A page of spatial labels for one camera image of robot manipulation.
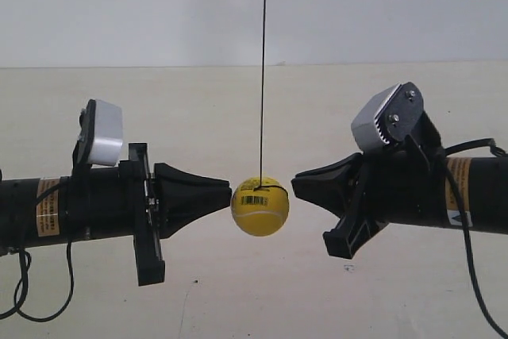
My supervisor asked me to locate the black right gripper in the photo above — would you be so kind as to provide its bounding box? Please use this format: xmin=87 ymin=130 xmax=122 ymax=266
xmin=291 ymin=140 xmax=447 ymax=260

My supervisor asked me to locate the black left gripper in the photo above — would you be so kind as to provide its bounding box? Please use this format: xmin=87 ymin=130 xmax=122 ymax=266
xmin=66 ymin=143 xmax=232 ymax=286

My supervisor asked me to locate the yellow tennis ball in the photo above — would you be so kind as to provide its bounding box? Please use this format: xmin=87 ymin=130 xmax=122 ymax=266
xmin=230 ymin=176 xmax=290 ymax=237

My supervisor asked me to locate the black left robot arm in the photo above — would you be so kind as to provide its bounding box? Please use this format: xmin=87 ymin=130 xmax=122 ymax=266
xmin=1 ymin=143 xmax=233 ymax=286

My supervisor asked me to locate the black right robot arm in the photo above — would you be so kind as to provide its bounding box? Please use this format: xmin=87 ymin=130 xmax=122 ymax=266
xmin=291 ymin=138 xmax=507 ymax=259

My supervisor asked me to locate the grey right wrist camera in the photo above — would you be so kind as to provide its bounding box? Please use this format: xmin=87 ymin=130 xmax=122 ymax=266
xmin=351 ymin=82 xmax=441 ymax=154

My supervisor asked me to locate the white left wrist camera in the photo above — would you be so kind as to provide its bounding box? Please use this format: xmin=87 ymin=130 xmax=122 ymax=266
xmin=72 ymin=98 xmax=124 ymax=176

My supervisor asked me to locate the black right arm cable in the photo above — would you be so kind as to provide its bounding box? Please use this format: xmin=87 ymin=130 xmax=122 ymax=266
xmin=434 ymin=138 xmax=508 ymax=339

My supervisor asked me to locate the thin black hanging string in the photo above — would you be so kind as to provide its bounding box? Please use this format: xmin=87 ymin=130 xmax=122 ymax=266
xmin=256 ymin=0 xmax=268 ymax=191

